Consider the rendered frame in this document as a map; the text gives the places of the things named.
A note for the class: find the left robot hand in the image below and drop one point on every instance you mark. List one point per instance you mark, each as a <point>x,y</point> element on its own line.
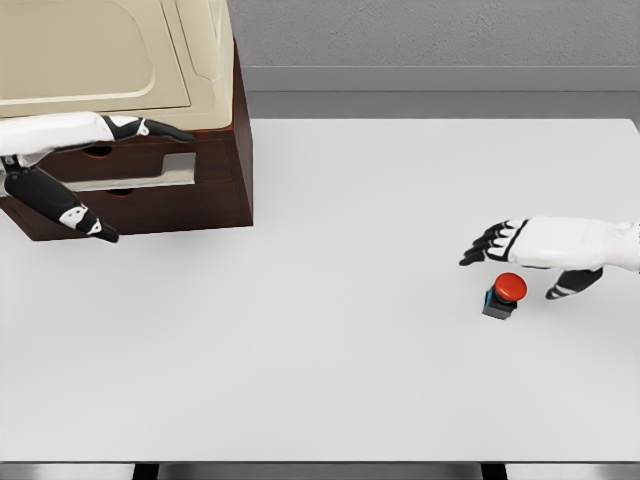
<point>55,130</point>

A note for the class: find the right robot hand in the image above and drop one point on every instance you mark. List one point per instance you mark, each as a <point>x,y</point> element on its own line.
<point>565,242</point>

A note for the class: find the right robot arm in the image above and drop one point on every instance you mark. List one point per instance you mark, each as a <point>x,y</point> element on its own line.
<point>631,247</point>

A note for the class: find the brown cabinet with beige top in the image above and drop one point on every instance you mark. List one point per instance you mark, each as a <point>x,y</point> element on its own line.
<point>150,60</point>

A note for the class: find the plain brown drawer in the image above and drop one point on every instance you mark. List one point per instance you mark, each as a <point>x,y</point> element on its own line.
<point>190,207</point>

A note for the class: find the brown drawer with silver gap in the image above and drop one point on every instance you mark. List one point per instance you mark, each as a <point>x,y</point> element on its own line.
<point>215,157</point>

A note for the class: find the red push-button switch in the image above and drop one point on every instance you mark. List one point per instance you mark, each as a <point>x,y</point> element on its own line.
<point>510,286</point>

